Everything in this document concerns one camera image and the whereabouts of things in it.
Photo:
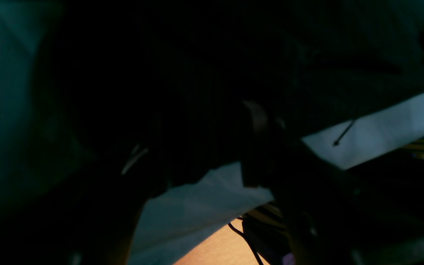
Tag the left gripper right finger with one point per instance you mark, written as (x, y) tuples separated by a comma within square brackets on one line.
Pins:
[(372, 214)]

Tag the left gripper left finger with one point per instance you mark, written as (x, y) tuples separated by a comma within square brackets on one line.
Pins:
[(88, 219)]

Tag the black t-shirt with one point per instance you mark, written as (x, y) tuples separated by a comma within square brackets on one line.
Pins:
[(173, 75)]

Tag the light blue table cloth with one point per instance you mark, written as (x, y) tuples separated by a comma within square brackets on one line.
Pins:
[(179, 220)]

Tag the black cable tie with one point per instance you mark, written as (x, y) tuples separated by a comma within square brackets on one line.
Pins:
[(342, 135)]

